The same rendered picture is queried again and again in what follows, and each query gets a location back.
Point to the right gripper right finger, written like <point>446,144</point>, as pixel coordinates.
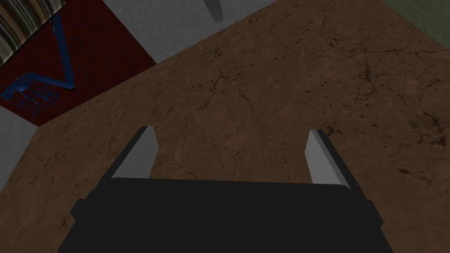
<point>323,161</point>

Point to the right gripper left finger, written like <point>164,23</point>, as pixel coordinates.
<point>137,159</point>

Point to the dark red rug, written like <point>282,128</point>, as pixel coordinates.
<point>98,52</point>

